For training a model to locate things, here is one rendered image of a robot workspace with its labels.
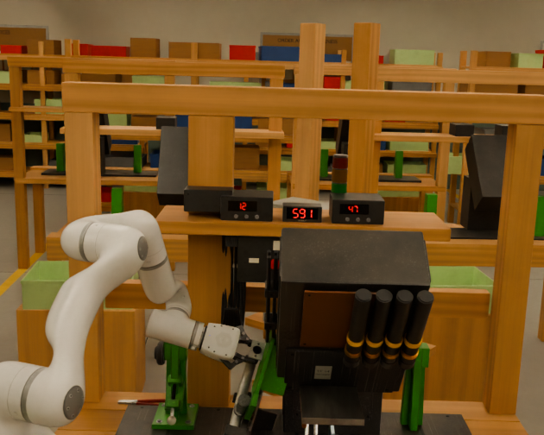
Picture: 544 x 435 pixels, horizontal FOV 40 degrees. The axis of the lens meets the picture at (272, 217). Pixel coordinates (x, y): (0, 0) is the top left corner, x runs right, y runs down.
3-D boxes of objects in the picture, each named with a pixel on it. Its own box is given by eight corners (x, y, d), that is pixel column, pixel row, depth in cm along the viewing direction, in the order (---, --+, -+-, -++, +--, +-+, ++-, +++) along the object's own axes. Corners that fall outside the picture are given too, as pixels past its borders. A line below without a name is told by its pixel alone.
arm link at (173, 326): (192, 331, 221) (186, 354, 214) (150, 319, 220) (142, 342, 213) (199, 312, 216) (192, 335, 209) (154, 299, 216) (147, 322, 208)
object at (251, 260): (292, 284, 228) (294, 236, 224) (237, 282, 228) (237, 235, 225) (291, 272, 240) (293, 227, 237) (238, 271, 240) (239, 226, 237)
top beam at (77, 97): (547, 125, 228) (550, 95, 226) (61, 111, 228) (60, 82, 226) (537, 122, 236) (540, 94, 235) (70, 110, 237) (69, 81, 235)
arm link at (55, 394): (17, 425, 163) (78, 440, 157) (-13, 405, 154) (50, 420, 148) (106, 237, 188) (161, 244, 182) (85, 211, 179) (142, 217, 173)
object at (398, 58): (433, 196, 1156) (444, 50, 1109) (241, 192, 1142) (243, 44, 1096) (425, 190, 1209) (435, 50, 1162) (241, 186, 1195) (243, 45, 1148)
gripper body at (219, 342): (196, 348, 209) (234, 358, 209) (205, 316, 214) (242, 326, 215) (192, 357, 215) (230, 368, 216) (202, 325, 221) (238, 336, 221)
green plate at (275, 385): (277, 413, 208) (300, 346, 203) (249, 405, 208) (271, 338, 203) (277, 395, 219) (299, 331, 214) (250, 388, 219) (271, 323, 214)
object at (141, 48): (315, 228, 912) (322, 42, 865) (68, 224, 898) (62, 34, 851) (311, 219, 965) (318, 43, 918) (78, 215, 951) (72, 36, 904)
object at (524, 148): (515, 414, 248) (546, 125, 228) (72, 402, 248) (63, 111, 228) (508, 402, 257) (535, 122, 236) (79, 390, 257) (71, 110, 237)
